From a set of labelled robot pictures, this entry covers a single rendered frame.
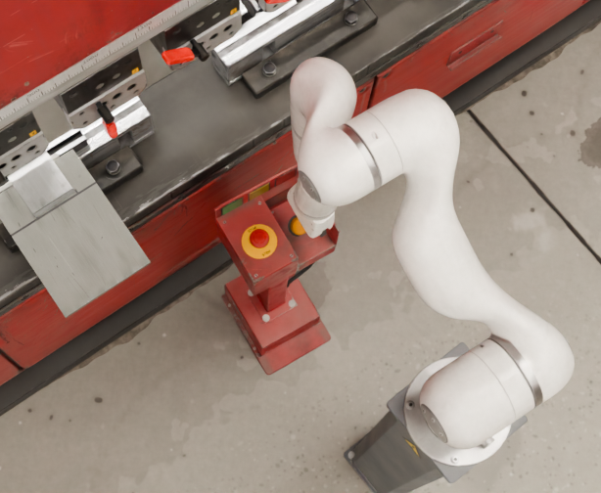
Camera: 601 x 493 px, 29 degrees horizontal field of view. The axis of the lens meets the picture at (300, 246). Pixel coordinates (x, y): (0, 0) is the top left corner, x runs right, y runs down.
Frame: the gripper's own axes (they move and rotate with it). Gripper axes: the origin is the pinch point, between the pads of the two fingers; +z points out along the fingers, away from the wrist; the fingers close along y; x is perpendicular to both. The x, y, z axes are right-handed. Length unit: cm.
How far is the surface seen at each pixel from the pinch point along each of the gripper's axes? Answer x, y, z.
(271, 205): -2.6, -8.1, 14.8
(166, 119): -14.6, -30.7, -0.3
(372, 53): 28.6, -23.0, -1.0
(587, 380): 58, 63, 79
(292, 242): -2.8, 0.9, 14.0
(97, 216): -36.2, -16.7, -14.1
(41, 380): -66, -8, 81
